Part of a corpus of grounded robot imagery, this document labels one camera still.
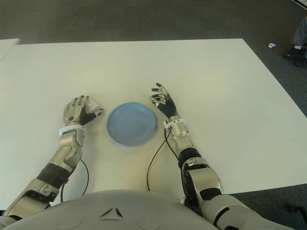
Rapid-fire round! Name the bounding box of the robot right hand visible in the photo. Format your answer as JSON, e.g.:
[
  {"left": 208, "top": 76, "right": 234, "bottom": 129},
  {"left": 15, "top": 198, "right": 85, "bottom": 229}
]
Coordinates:
[{"left": 150, "top": 82, "right": 178, "bottom": 118}]

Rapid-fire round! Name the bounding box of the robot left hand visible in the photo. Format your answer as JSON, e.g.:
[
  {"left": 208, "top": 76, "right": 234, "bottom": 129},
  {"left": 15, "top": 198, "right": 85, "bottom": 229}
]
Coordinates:
[{"left": 62, "top": 95, "right": 106, "bottom": 127}]

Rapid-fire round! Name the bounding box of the white charger block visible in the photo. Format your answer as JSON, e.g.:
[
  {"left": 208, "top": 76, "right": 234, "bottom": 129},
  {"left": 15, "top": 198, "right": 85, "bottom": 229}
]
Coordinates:
[{"left": 85, "top": 97, "right": 101, "bottom": 113}]

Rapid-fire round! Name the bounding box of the blue round plate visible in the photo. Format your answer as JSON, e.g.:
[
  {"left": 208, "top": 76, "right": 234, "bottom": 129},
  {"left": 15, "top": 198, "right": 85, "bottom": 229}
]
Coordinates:
[{"left": 106, "top": 102, "right": 157, "bottom": 146}]

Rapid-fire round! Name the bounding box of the white side table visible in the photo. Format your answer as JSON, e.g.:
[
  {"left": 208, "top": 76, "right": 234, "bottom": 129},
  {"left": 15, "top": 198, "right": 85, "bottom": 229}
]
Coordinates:
[{"left": 0, "top": 38, "right": 20, "bottom": 62}]

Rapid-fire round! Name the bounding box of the grey robot torso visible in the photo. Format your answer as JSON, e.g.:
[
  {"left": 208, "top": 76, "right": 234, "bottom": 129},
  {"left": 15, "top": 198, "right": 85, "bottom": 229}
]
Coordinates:
[{"left": 2, "top": 190, "right": 216, "bottom": 230}]

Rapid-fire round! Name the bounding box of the grey trouser leg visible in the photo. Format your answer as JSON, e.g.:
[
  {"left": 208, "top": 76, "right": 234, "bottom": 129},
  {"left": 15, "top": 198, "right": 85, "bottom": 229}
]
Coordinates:
[{"left": 292, "top": 18, "right": 307, "bottom": 46}]

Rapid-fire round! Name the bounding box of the black chair base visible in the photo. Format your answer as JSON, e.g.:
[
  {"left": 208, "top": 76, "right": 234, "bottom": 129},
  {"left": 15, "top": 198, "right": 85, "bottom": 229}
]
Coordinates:
[{"left": 286, "top": 205, "right": 307, "bottom": 216}]

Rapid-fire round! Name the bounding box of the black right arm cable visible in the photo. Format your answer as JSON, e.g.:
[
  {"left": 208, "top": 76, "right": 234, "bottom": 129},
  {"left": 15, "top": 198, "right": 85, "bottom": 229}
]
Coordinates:
[{"left": 146, "top": 129, "right": 187, "bottom": 199}]

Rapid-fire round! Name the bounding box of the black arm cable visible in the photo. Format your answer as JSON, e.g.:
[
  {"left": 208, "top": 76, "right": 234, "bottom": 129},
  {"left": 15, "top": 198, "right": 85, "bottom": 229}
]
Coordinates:
[
  {"left": 59, "top": 159, "right": 90, "bottom": 203},
  {"left": 146, "top": 129, "right": 187, "bottom": 199}
]

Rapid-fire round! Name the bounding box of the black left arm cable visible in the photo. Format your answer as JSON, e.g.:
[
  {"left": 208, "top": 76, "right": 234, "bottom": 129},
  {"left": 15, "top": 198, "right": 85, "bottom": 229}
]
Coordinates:
[{"left": 59, "top": 159, "right": 90, "bottom": 203}]

